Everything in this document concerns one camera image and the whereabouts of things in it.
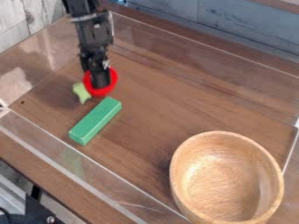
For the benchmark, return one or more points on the green rectangular block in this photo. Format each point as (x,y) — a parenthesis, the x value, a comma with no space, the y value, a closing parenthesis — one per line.
(95,120)

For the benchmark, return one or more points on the black clamp mount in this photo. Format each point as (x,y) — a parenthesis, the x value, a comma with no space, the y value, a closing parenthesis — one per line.
(22,209)

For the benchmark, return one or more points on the wooden bowl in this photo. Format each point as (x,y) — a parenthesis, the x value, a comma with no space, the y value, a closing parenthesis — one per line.
(226,180)

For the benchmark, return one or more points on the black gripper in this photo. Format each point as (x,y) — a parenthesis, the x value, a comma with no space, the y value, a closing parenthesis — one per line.
(95,32)

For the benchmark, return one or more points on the clear acrylic enclosure wall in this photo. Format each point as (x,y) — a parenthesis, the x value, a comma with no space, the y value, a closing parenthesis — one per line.
(182,86)

